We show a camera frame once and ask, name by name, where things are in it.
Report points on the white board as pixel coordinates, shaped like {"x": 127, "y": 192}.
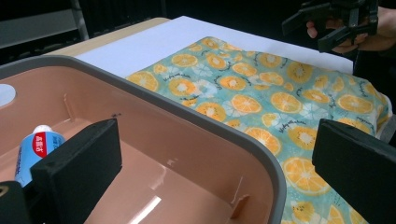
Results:
{"x": 155, "y": 43}

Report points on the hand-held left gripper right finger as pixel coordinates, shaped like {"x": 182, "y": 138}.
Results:
{"x": 355, "y": 174}

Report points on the grey metal table frame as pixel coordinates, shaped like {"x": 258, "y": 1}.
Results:
{"x": 37, "y": 28}

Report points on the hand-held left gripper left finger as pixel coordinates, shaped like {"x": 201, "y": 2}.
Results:
{"x": 76, "y": 174}

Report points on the pink basin with grey rim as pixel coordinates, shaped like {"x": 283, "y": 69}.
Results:
{"x": 186, "y": 149}

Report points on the blue and white toothpaste tube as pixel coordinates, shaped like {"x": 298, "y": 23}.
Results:
{"x": 31, "y": 149}

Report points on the orange slice print cloth bag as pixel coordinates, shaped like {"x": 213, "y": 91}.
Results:
{"x": 249, "y": 90}

